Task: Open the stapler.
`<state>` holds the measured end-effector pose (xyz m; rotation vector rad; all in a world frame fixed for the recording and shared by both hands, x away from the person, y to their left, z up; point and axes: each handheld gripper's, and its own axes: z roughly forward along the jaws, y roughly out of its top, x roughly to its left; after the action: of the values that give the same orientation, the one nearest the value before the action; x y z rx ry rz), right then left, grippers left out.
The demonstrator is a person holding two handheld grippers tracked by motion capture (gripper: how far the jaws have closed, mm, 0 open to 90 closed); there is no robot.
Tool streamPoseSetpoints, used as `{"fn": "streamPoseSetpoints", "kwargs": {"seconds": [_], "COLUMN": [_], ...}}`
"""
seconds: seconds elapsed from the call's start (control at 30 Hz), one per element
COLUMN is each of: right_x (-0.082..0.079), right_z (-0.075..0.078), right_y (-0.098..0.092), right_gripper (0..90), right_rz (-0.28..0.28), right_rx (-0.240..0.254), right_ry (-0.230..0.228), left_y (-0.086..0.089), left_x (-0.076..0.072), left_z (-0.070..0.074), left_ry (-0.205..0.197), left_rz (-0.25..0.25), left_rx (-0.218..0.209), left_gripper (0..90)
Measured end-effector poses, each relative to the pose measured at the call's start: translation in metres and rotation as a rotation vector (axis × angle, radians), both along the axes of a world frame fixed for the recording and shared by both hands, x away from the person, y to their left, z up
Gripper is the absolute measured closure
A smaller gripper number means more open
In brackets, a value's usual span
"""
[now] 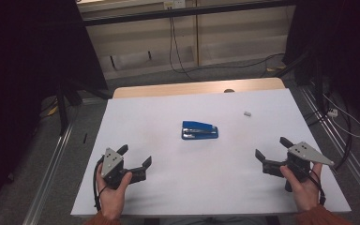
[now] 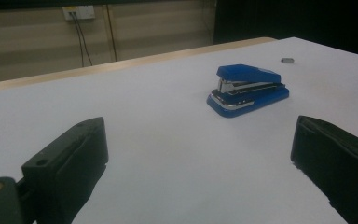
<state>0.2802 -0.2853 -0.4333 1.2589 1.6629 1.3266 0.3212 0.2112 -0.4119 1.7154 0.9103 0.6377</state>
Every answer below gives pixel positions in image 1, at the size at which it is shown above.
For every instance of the black metal beam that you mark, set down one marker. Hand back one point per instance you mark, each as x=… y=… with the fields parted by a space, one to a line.
x=184 y=12

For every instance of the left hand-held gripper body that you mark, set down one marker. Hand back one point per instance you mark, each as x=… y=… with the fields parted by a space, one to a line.
x=110 y=162

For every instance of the wooden table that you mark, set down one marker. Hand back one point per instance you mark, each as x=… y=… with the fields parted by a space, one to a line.
x=175 y=89

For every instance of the person's grey lap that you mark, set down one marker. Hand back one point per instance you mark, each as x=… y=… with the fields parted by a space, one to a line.
x=212 y=221

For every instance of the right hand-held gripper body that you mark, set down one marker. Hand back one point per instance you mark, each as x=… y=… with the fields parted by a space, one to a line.
x=306 y=153

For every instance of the black metal stand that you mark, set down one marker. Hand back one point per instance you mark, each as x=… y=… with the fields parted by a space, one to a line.
x=63 y=109
x=318 y=84

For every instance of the beige panel cabinet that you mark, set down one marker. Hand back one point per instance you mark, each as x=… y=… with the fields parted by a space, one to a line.
x=231 y=40

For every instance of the person's left hand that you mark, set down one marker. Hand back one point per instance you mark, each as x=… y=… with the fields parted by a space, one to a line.
x=112 y=200

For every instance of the white power strip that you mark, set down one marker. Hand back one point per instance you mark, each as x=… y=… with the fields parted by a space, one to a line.
x=332 y=112

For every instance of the blue stapler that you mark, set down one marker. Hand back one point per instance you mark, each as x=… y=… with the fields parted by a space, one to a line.
x=200 y=130

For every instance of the small white staple box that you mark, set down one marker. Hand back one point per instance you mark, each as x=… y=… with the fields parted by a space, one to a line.
x=247 y=113

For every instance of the white table cover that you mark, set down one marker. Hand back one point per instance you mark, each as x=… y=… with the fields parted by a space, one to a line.
x=184 y=175

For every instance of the white wall socket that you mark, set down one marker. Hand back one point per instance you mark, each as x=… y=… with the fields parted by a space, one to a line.
x=174 y=4

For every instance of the black curtain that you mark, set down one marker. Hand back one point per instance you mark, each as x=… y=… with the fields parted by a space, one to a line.
x=340 y=47
x=28 y=62

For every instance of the aluminium floor rail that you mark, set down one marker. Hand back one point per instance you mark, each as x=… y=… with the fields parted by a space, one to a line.
x=48 y=175
x=350 y=156

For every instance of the person's right hand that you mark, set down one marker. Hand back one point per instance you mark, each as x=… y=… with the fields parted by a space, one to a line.
x=306 y=193

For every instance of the small black stick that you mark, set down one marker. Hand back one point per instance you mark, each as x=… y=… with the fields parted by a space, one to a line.
x=85 y=138

